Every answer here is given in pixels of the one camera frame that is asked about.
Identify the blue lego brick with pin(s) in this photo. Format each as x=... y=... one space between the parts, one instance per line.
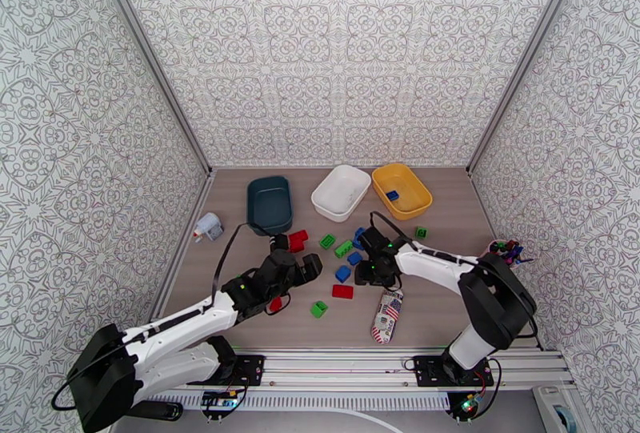
x=393 y=195
x=357 y=239
x=354 y=258
x=343 y=273

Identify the green lego brick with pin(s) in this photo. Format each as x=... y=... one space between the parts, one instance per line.
x=327 y=241
x=318 y=309
x=421 y=232
x=343 y=248

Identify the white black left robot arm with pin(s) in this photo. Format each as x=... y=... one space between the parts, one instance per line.
x=175 y=326

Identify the dark teal plastic bin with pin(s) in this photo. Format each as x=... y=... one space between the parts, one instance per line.
x=270 y=201

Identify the white plastic bin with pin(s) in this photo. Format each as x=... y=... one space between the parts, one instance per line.
x=340 y=191

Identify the yellow plastic bin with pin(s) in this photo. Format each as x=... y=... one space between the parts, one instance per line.
x=415 y=186

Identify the white grey glue bottle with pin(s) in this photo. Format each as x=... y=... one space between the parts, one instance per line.
x=210 y=226

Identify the pink cup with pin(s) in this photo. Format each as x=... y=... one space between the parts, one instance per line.
x=486 y=249

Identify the blue marker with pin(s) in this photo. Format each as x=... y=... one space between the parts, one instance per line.
x=517 y=250

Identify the black pen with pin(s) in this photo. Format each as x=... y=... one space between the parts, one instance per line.
x=526 y=260

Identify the small circuit board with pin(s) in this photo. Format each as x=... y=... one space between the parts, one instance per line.
x=469 y=405
x=220 y=400

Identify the black flat device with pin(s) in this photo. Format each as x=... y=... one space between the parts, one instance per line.
x=167 y=411

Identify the grey box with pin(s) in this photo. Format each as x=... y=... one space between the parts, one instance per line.
x=547 y=411

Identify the blue tape roll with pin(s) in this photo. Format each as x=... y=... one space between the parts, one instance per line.
x=567 y=419

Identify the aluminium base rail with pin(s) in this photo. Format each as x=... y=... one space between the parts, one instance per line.
x=340 y=366

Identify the aluminium table edge rail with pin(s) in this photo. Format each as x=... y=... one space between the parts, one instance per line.
x=199 y=204
x=484 y=206

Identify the aluminium frame post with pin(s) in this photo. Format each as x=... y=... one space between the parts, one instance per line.
x=522 y=57
x=153 y=57

